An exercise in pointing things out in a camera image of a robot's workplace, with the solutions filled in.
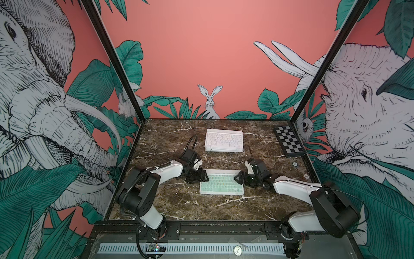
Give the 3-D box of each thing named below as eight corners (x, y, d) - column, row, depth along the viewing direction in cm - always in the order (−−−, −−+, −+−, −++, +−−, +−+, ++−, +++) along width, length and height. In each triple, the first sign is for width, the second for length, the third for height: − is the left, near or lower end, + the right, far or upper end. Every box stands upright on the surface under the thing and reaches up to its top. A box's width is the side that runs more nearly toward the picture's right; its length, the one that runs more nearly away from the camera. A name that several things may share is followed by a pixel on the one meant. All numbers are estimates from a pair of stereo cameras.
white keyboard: (204, 150, 106) (204, 146, 101) (207, 133, 115) (207, 128, 111) (242, 153, 104) (244, 149, 100) (241, 136, 114) (243, 131, 110)
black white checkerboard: (285, 156, 104) (287, 153, 100) (272, 130, 118) (274, 126, 115) (302, 155, 105) (305, 151, 102) (287, 129, 119) (290, 125, 116)
